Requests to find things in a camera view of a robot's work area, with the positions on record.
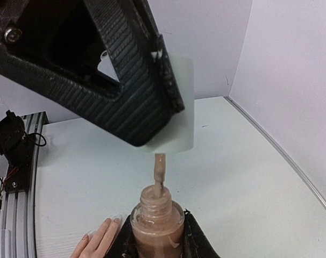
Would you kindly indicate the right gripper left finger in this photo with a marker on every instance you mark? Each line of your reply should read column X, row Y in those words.
column 125, row 245

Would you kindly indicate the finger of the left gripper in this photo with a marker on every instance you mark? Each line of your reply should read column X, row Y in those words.
column 105, row 61

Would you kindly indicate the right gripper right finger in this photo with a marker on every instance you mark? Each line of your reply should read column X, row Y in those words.
column 195, row 242

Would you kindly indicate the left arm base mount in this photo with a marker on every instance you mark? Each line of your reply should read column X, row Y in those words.
column 18, row 148

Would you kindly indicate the green nail polish bottle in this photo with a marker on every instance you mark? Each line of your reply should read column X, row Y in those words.
column 158, row 224

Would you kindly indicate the aluminium front rail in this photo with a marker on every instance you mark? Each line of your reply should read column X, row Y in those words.
column 17, row 217

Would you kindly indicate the person's hand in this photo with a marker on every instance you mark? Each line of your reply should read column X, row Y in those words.
column 98, row 245

